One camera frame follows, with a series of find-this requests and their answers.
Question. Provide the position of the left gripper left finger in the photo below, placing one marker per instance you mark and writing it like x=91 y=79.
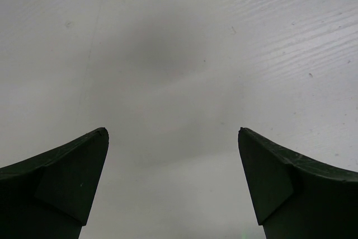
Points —
x=51 y=194

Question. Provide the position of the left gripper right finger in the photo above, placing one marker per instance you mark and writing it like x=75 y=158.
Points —
x=295 y=196

